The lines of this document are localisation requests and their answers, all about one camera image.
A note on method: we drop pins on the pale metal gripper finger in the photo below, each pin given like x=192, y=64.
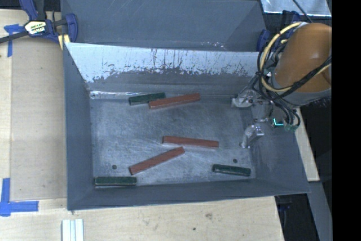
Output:
x=243, y=100
x=253, y=132

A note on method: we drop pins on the dark green flat block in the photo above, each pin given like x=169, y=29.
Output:
x=115, y=181
x=231, y=170
x=141, y=98

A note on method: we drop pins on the grey metal bin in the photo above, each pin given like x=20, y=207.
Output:
x=158, y=22

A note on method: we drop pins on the red-brown flat block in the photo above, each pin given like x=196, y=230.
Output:
x=156, y=161
x=175, y=101
x=190, y=142

